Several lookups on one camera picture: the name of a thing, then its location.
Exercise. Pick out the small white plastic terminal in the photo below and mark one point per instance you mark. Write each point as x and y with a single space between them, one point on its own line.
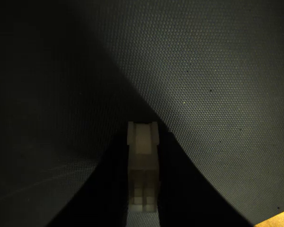
143 151

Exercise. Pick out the dark grey table mat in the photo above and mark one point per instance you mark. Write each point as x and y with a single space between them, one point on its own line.
203 71

